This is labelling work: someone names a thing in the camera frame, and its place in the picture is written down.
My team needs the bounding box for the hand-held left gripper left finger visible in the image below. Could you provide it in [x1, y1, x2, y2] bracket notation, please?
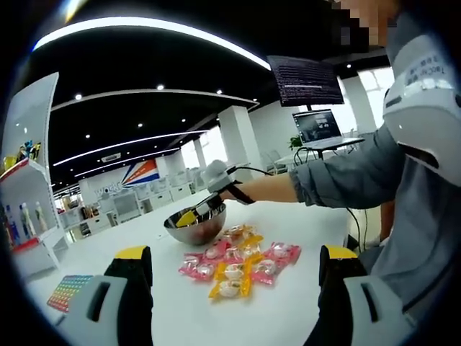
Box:
[53, 245, 154, 346]

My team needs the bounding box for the white chest-worn device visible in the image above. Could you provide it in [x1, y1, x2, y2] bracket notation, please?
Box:
[382, 35, 461, 174]

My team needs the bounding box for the curved ceiling light strip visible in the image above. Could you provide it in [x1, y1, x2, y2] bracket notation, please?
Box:
[32, 17, 272, 71]

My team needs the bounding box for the rainbow grid card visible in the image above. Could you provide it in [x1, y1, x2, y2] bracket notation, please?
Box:
[46, 275, 94, 313]

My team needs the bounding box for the person's right hand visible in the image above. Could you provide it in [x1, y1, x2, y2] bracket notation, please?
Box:
[218, 182, 252, 203]

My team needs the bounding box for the person in grey shirt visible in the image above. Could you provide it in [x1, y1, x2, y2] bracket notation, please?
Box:
[359, 10, 461, 325]

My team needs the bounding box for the row of snack packets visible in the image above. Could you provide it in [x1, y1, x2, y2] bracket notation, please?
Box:
[2, 140, 42, 170]

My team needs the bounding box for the black wrist strap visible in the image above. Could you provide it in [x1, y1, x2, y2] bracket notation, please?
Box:
[226, 182, 256, 205]

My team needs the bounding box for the pale drink bottle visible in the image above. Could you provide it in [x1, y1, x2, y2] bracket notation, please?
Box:
[35, 200, 48, 231]
[19, 202, 35, 239]

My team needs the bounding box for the white display shelf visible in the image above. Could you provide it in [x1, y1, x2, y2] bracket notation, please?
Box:
[0, 71, 69, 282]

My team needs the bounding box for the white table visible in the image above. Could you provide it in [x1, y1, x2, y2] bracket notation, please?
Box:
[10, 194, 364, 346]

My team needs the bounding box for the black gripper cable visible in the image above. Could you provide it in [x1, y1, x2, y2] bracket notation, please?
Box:
[225, 164, 370, 253]

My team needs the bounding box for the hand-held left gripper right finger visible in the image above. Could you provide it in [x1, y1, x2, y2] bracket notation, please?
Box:
[305, 244, 415, 346]

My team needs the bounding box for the white mesh office chair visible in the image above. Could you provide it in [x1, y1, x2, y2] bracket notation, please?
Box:
[114, 194, 141, 223]

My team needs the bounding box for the dark hanging monitor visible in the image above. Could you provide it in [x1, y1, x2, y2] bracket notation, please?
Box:
[267, 55, 345, 107]

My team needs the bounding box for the blue drink bottle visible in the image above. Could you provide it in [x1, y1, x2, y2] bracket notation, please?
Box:
[3, 205, 21, 246]

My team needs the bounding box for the open laptop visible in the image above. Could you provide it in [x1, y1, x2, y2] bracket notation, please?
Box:
[292, 109, 365, 148]

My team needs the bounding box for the pile of marshmallows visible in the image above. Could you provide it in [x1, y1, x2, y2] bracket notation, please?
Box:
[179, 223, 302, 299]

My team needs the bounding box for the striped wall banner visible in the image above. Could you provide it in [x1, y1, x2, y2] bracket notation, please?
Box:
[122, 159, 159, 188]

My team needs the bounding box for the steel bowl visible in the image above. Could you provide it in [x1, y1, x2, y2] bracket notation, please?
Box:
[164, 203, 227, 247]

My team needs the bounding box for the green potted plant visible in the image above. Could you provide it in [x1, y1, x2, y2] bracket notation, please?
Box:
[287, 135, 307, 151]

